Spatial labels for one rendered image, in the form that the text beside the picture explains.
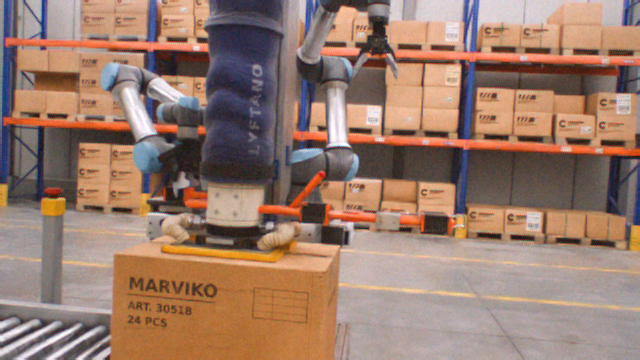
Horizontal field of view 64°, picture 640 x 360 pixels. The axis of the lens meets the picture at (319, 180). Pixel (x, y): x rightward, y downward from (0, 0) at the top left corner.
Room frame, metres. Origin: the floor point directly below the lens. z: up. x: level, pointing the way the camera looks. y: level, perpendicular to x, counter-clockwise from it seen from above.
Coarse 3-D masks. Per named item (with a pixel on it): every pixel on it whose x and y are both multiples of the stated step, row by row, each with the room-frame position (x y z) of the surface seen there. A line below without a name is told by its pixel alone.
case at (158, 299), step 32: (128, 256) 1.41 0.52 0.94; (160, 256) 1.40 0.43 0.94; (192, 256) 1.42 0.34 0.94; (288, 256) 1.50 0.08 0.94; (320, 256) 1.52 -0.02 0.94; (128, 288) 1.41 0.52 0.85; (160, 288) 1.40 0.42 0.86; (192, 288) 1.38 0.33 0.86; (224, 288) 1.37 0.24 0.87; (256, 288) 1.36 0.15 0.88; (288, 288) 1.35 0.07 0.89; (320, 288) 1.34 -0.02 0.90; (128, 320) 1.41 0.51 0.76; (160, 320) 1.40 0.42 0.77; (192, 320) 1.38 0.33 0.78; (224, 320) 1.37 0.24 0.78; (256, 320) 1.36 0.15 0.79; (288, 320) 1.35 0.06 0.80; (320, 320) 1.33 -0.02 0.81; (128, 352) 1.41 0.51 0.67; (160, 352) 1.39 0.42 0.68; (192, 352) 1.38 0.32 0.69; (224, 352) 1.37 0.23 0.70; (256, 352) 1.36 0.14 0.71; (288, 352) 1.35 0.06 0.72; (320, 352) 1.33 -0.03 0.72
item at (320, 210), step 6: (300, 204) 1.49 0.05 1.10; (306, 204) 1.55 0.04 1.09; (312, 204) 1.57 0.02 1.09; (318, 204) 1.57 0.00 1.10; (324, 204) 1.56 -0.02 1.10; (330, 204) 1.53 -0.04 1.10; (300, 210) 1.49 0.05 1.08; (306, 210) 1.48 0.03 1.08; (312, 210) 1.48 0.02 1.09; (318, 210) 1.47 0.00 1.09; (324, 210) 1.47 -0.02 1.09; (300, 216) 1.49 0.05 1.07; (306, 216) 1.48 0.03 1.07; (312, 216) 1.48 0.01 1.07; (318, 216) 1.48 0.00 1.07; (324, 216) 1.48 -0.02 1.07; (300, 222) 1.49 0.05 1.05; (306, 222) 1.48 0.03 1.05; (312, 222) 1.48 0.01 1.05; (318, 222) 1.47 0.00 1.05; (324, 222) 1.48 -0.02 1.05
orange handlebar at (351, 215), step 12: (192, 192) 1.85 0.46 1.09; (204, 192) 1.85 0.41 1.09; (192, 204) 1.55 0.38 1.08; (204, 204) 1.55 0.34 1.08; (264, 204) 1.57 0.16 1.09; (336, 216) 1.48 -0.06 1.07; (348, 216) 1.48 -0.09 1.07; (360, 216) 1.47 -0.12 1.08; (372, 216) 1.47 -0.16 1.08; (408, 216) 1.50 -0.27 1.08; (420, 216) 1.49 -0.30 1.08
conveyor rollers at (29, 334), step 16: (16, 320) 1.96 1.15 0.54; (32, 320) 1.95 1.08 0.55; (0, 336) 1.77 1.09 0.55; (16, 336) 1.82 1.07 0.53; (32, 336) 1.79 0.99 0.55; (48, 336) 1.86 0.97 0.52; (64, 336) 1.82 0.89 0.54; (80, 336) 1.92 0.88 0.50; (96, 336) 1.86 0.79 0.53; (0, 352) 1.64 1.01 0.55; (16, 352) 1.69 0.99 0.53; (32, 352) 1.65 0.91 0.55; (48, 352) 1.72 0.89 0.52; (64, 352) 1.67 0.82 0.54; (80, 352) 1.76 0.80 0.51; (96, 352) 1.70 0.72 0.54
